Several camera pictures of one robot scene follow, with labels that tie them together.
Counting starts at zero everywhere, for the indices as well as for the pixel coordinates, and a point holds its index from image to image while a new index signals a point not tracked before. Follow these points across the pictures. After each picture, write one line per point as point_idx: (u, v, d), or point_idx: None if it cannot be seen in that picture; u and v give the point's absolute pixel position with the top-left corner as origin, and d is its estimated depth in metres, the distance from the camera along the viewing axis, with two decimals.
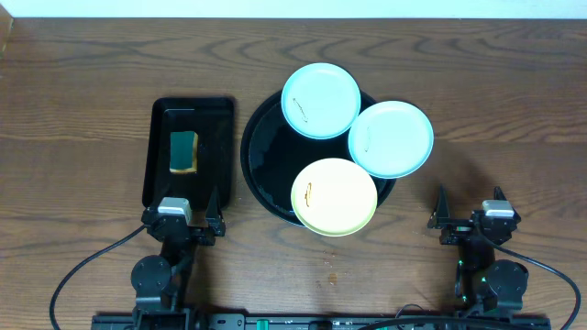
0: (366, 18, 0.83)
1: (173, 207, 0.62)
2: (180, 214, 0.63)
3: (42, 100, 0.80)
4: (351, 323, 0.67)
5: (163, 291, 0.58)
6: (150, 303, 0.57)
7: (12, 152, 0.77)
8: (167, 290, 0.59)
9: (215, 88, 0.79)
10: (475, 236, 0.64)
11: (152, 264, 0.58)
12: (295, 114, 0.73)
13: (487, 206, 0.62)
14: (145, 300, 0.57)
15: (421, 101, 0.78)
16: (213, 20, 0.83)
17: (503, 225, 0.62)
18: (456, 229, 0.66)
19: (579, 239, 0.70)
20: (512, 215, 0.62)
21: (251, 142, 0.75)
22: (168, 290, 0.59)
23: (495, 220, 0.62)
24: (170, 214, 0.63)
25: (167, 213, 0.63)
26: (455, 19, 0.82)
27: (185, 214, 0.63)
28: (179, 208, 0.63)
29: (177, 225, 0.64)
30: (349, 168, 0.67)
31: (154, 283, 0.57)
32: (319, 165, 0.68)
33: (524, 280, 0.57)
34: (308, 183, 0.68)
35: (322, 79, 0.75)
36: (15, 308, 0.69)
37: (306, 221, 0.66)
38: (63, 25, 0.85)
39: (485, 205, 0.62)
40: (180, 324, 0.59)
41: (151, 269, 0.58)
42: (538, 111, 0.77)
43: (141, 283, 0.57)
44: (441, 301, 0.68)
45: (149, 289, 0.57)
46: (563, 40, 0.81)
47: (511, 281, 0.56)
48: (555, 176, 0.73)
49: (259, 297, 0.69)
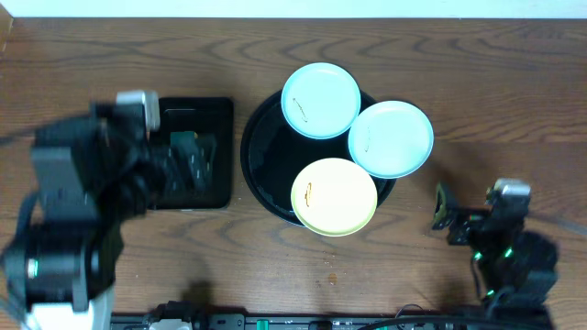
0: (366, 17, 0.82)
1: (134, 95, 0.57)
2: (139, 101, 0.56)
3: (43, 101, 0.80)
4: (351, 323, 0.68)
5: (80, 142, 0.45)
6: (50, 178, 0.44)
7: (11, 152, 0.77)
8: (85, 148, 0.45)
9: (215, 89, 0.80)
10: (486, 225, 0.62)
11: (70, 120, 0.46)
12: (295, 115, 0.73)
13: (502, 184, 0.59)
14: (38, 160, 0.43)
15: (421, 101, 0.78)
16: (212, 20, 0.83)
17: (522, 203, 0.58)
18: (470, 218, 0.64)
19: (578, 239, 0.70)
20: (527, 192, 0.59)
21: (251, 142, 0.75)
22: (80, 150, 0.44)
23: (514, 199, 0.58)
24: (128, 101, 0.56)
25: (126, 100, 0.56)
26: (456, 18, 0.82)
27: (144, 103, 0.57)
28: (140, 96, 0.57)
29: (129, 111, 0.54)
30: (350, 168, 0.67)
31: (71, 131, 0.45)
32: (318, 164, 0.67)
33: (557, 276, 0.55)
34: (308, 182, 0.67)
35: (322, 79, 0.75)
36: None
37: (306, 221, 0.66)
38: (62, 24, 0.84)
39: (499, 182, 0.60)
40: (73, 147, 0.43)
41: (70, 123, 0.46)
42: (538, 111, 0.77)
43: (51, 133, 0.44)
44: (440, 302, 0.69)
45: (66, 133, 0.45)
46: (564, 39, 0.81)
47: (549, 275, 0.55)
48: (555, 176, 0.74)
49: (259, 297, 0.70)
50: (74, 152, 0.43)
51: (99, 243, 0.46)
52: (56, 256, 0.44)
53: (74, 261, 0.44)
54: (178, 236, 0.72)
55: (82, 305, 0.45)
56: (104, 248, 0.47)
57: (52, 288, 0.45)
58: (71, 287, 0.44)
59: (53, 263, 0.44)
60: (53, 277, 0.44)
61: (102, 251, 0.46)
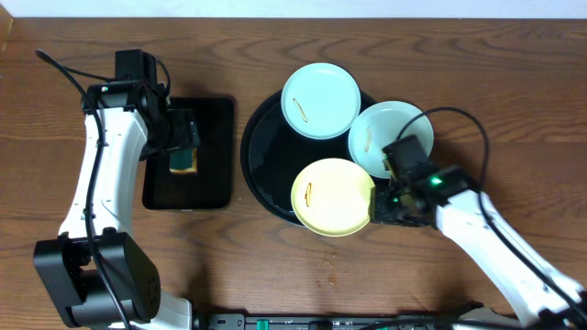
0: (366, 18, 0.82)
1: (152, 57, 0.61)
2: (154, 60, 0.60)
3: (42, 101, 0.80)
4: (351, 323, 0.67)
5: (153, 60, 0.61)
6: (121, 64, 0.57)
7: (12, 152, 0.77)
8: (154, 64, 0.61)
9: (215, 88, 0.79)
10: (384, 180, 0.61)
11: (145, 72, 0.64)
12: (295, 115, 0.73)
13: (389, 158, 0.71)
14: (124, 52, 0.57)
15: (422, 101, 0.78)
16: (213, 20, 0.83)
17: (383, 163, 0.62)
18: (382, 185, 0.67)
19: (580, 240, 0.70)
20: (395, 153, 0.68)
21: (251, 142, 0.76)
22: (151, 62, 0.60)
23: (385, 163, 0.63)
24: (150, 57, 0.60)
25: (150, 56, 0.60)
26: (455, 19, 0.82)
27: (156, 60, 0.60)
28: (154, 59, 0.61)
29: (153, 70, 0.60)
30: (350, 169, 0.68)
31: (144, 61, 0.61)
32: (318, 165, 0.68)
33: (415, 137, 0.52)
34: (308, 183, 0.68)
35: (321, 79, 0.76)
36: (16, 307, 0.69)
37: (306, 221, 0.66)
38: (62, 25, 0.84)
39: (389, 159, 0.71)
40: (148, 58, 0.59)
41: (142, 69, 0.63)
42: (540, 111, 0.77)
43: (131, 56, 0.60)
44: (441, 302, 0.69)
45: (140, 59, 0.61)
46: (564, 40, 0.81)
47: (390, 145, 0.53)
48: (557, 176, 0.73)
49: (259, 297, 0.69)
50: (149, 61, 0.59)
51: (147, 91, 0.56)
52: (121, 87, 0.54)
53: (134, 89, 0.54)
54: (178, 236, 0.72)
55: (131, 111, 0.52)
56: (149, 97, 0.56)
57: (115, 103, 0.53)
58: (127, 103, 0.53)
59: (120, 88, 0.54)
60: (118, 94, 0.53)
61: (149, 97, 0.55)
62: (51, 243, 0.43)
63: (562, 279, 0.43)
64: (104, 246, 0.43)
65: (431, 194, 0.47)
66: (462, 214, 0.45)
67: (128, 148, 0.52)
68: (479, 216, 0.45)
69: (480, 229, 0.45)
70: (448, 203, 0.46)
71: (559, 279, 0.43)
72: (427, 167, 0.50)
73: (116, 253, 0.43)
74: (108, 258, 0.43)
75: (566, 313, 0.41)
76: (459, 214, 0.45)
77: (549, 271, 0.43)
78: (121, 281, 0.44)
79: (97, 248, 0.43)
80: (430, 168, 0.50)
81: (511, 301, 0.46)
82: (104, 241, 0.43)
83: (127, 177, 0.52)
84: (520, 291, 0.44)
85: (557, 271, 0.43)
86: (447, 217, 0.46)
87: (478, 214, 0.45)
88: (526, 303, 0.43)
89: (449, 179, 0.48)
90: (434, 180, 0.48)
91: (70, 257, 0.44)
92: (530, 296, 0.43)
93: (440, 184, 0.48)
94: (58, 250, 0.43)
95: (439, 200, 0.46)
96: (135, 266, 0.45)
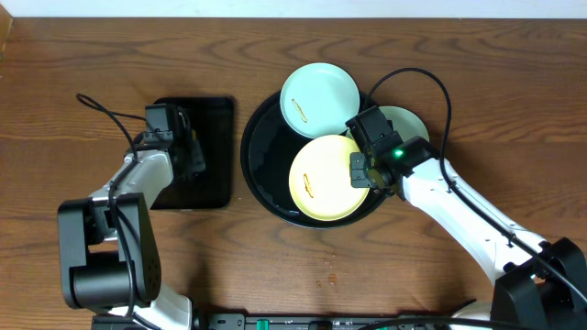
0: (366, 17, 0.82)
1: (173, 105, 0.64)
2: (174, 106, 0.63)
3: (42, 100, 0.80)
4: (351, 323, 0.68)
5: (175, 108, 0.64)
6: (150, 120, 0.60)
7: (12, 153, 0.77)
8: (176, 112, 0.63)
9: (215, 89, 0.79)
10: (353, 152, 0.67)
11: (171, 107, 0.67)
12: (295, 115, 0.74)
13: None
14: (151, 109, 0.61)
15: (421, 101, 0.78)
16: (213, 20, 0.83)
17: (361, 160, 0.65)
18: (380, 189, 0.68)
19: (579, 239, 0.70)
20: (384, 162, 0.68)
21: (251, 141, 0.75)
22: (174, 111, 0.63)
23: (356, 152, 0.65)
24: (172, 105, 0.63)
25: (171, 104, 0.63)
26: (455, 19, 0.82)
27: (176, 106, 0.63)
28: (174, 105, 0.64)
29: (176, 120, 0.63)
30: (330, 145, 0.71)
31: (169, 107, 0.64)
32: (306, 154, 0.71)
33: (377, 108, 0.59)
34: (304, 174, 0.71)
35: (320, 80, 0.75)
36: (16, 308, 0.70)
37: (316, 212, 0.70)
38: (62, 25, 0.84)
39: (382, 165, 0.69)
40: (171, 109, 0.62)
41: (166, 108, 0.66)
42: (539, 111, 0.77)
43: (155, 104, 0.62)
44: (440, 302, 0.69)
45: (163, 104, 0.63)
46: (564, 40, 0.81)
47: (359, 118, 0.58)
48: (556, 176, 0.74)
49: (259, 297, 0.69)
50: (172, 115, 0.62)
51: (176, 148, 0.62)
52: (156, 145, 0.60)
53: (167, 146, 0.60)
54: (178, 236, 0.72)
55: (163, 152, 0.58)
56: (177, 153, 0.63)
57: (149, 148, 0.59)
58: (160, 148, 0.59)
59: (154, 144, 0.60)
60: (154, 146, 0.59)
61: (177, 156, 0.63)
62: (74, 202, 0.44)
63: (525, 234, 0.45)
64: (121, 203, 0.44)
65: (395, 166, 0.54)
66: (426, 180, 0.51)
67: (155, 167, 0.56)
68: (440, 181, 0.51)
69: (443, 192, 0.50)
70: (411, 172, 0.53)
71: (522, 234, 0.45)
72: (386, 138, 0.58)
73: (132, 211, 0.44)
74: (125, 216, 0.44)
75: (529, 263, 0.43)
76: (424, 181, 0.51)
77: (513, 228, 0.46)
78: (134, 241, 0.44)
79: (116, 207, 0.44)
80: (389, 138, 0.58)
81: (482, 265, 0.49)
82: (120, 200, 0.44)
83: (150, 180, 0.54)
84: (487, 247, 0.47)
85: (520, 228, 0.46)
86: (412, 183, 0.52)
87: (439, 181, 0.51)
88: (495, 264, 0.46)
89: (411, 151, 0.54)
90: (397, 152, 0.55)
91: (87, 221, 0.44)
92: (497, 254, 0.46)
93: (403, 156, 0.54)
94: (80, 206, 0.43)
95: (404, 170, 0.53)
96: (145, 231, 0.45)
